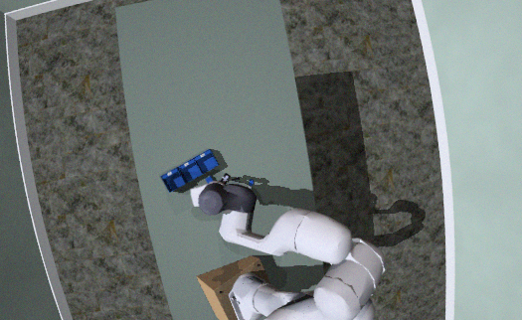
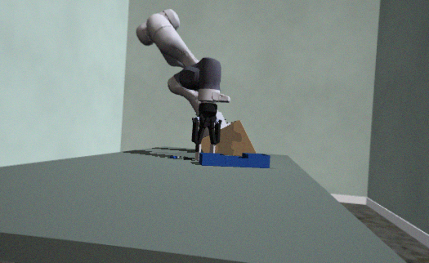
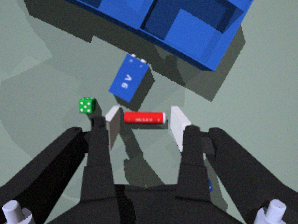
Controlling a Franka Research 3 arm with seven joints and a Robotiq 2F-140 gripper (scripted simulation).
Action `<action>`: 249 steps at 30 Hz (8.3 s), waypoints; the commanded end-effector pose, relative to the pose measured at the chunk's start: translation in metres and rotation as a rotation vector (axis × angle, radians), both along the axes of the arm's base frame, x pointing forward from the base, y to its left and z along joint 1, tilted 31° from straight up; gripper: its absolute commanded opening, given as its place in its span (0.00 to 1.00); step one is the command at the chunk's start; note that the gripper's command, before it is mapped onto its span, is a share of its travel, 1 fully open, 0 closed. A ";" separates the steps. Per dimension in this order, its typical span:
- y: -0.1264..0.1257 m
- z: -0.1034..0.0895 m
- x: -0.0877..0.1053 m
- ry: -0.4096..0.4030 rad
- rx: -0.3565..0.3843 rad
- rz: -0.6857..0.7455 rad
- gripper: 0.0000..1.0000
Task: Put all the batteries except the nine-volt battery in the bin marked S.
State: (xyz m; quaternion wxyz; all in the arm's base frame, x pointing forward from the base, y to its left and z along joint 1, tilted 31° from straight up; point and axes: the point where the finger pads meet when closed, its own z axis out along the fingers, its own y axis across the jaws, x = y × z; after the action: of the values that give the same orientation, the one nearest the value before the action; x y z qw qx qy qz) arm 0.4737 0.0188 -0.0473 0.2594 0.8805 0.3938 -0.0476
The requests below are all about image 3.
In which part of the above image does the red battery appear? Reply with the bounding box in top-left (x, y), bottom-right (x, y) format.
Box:
top-left (124, 112), bottom-right (166, 124)

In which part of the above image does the blue nine-volt battery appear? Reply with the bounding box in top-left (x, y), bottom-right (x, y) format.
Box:
top-left (109, 54), bottom-right (149, 102)

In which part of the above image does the blue rack of three bins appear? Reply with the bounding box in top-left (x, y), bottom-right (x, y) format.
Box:
top-left (65, 0), bottom-right (253, 71)

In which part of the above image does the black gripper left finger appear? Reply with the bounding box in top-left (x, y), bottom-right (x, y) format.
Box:
top-left (0, 106), bottom-right (121, 224)

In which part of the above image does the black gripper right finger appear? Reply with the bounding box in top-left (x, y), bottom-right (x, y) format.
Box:
top-left (170, 106), bottom-right (298, 224)

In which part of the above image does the green die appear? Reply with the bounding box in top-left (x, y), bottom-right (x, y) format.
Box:
top-left (79, 97), bottom-right (96, 114)

